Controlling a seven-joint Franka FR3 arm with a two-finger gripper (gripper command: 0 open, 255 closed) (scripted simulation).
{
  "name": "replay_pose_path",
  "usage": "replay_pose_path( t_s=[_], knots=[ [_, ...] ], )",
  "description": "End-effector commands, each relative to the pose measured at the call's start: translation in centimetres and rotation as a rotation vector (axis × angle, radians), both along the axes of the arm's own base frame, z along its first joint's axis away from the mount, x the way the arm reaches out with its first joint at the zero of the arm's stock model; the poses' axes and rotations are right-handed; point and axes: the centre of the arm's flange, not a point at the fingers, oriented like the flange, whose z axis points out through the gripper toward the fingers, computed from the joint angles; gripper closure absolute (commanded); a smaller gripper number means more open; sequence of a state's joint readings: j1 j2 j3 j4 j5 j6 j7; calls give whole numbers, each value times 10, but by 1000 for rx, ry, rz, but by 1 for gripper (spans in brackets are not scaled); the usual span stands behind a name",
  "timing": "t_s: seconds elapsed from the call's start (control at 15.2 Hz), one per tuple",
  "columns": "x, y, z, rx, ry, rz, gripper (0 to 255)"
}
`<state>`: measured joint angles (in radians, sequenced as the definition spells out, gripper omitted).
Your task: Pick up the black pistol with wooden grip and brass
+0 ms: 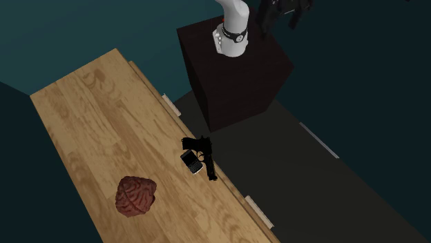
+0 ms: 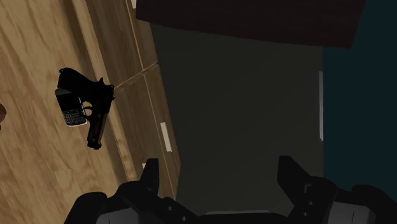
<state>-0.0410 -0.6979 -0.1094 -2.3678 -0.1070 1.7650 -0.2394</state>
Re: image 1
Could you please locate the dark robot stand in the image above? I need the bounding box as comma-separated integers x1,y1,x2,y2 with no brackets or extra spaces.
176,6,295,133

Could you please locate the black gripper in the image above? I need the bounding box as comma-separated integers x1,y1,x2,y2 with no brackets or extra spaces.
256,0,315,39

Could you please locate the black pistol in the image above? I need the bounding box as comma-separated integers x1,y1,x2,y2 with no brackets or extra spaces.
181,135,219,182

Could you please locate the black mobile phone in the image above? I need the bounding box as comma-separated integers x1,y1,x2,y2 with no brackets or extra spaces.
180,149,204,175

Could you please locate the red brain model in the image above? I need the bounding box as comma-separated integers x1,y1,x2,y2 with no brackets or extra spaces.
115,175,157,218

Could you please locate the wooden chest of drawers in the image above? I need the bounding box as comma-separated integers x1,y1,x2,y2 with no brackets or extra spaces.
29,48,282,243

